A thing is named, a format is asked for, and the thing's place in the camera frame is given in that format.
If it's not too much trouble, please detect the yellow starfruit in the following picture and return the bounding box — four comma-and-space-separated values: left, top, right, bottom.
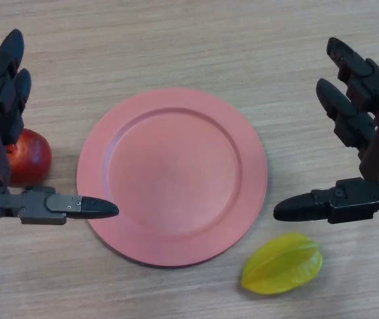
241, 232, 323, 295

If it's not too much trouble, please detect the pink round plate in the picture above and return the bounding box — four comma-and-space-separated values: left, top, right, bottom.
76, 88, 269, 268

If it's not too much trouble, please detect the red apple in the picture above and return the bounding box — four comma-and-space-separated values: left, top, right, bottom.
5, 128, 53, 183

